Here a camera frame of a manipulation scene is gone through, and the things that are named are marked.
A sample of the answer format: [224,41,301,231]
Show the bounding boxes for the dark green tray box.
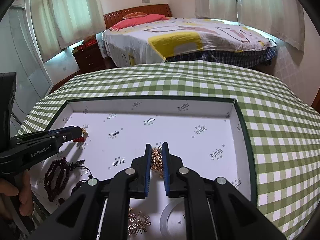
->
[31,95,258,240]

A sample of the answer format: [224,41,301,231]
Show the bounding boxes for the window curtain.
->
[195,0,305,51]
[30,0,105,62]

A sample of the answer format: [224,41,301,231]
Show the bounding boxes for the white jade bangle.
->
[159,198,187,239]

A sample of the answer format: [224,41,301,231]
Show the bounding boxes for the red tassel knot charm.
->
[73,128,88,143]

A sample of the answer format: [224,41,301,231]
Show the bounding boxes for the dark red bead bracelet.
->
[43,156,86,203]

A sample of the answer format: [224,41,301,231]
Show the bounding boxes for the black gourd pendant with cord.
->
[71,166,93,194]

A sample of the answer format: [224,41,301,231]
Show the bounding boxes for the green checkered tablecloth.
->
[18,61,319,239]

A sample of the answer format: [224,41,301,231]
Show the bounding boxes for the bed with patterned sheet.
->
[102,17,278,68]

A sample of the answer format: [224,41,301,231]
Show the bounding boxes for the orange patterned pillow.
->
[123,12,147,20]

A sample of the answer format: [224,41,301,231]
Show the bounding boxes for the wooden headboard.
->
[102,3,173,30]

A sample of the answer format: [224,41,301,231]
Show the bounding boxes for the right window curtain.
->
[195,0,305,51]

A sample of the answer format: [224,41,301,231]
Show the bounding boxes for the rose gold chain bracelet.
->
[150,146,165,179]

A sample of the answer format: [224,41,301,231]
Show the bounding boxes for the pink pillow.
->
[109,14,169,31]

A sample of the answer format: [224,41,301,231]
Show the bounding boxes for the person's left hand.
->
[1,170,34,216]

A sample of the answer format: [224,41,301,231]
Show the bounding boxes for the dark wooden nightstand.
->
[72,43,106,74]

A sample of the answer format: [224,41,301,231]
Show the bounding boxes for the frosted glass wardrobe door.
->
[1,7,53,133]

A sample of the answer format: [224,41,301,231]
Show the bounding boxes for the red items on nightstand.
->
[72,35,98,54]

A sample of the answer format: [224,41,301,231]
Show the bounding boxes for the left window curtain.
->
[30,0,105,62]

